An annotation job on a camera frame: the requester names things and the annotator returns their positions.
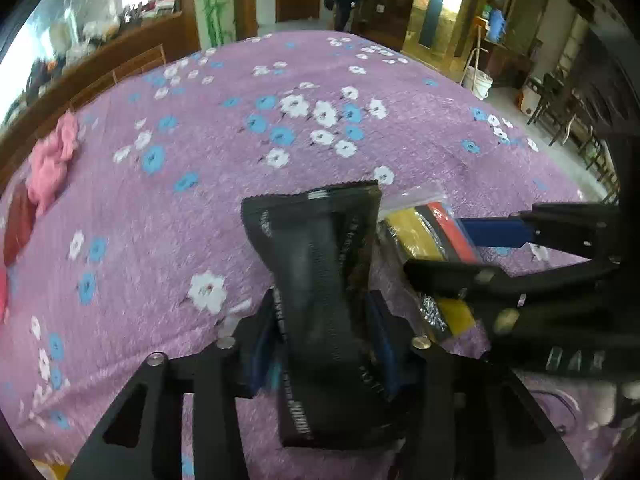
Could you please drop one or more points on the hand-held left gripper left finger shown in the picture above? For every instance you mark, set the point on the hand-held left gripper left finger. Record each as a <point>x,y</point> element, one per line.
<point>260,355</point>

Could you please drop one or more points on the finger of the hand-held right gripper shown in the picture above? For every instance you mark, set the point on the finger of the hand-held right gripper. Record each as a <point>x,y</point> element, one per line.
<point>450,275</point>
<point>495,232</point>

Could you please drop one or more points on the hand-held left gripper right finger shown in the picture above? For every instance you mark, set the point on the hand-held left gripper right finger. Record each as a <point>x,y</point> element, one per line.
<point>382,340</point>

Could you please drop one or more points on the yellow red striped packet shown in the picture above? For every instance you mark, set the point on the yellow red striped packet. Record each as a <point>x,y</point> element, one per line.
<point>410,225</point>

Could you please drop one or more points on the black plastic packet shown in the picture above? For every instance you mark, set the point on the black plastic packet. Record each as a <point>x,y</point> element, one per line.
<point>310,260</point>

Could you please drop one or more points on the dark wooden chair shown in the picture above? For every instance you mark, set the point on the dark wooden chair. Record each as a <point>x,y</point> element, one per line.
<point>600,160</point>
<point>550,95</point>

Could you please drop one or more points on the white orange appliance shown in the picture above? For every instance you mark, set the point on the white orange appliance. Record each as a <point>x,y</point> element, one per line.
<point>530,102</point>

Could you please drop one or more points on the white plastic bucket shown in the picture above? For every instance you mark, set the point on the white plastic bucket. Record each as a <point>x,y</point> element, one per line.
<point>477,85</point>

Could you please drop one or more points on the blue plastic container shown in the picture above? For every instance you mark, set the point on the blue plastic container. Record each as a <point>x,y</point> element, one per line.
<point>496,25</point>

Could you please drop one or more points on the dark red packet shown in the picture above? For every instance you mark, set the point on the dark red packet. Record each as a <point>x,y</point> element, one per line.
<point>17,225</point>

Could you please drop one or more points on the pink yarn bundle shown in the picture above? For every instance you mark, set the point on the pink yarn bundle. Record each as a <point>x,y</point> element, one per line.
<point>52,160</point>

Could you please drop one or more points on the light wooden chair back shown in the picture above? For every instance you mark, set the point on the light wooden chair back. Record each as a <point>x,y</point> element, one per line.
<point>125,65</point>

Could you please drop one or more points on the wooden cabinet with clutter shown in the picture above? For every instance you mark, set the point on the wooden cabinet with clutter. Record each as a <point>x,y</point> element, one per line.
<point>170,35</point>

